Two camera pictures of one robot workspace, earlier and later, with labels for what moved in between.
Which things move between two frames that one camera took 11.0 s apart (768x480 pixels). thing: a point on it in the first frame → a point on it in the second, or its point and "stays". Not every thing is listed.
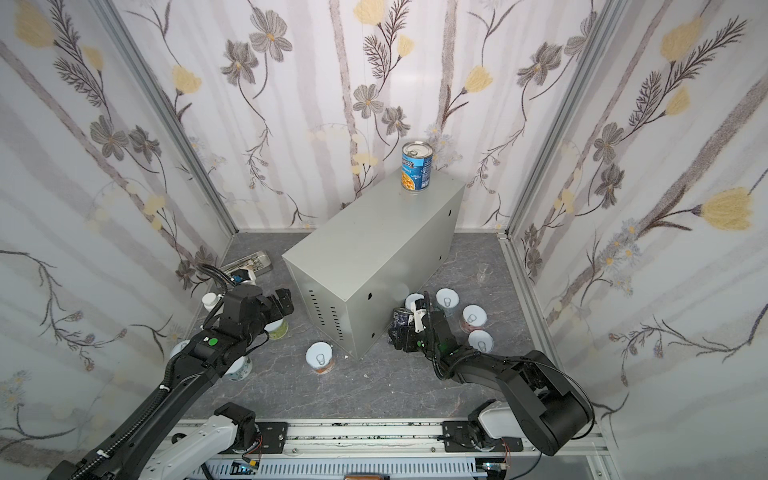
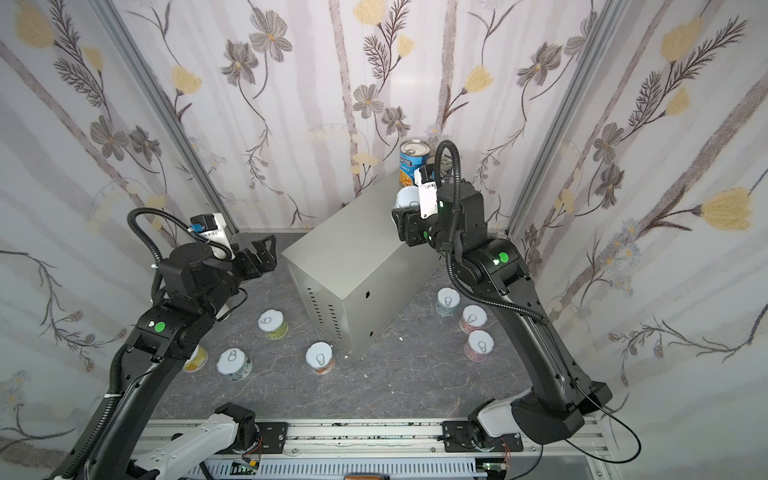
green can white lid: [277, 330] stays
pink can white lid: [474, 317] stays
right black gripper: [411, 330] → [411, 223]
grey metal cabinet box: [351, 275] stays
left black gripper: [279, 303] → [250, 260]
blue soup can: [416, 165] stays
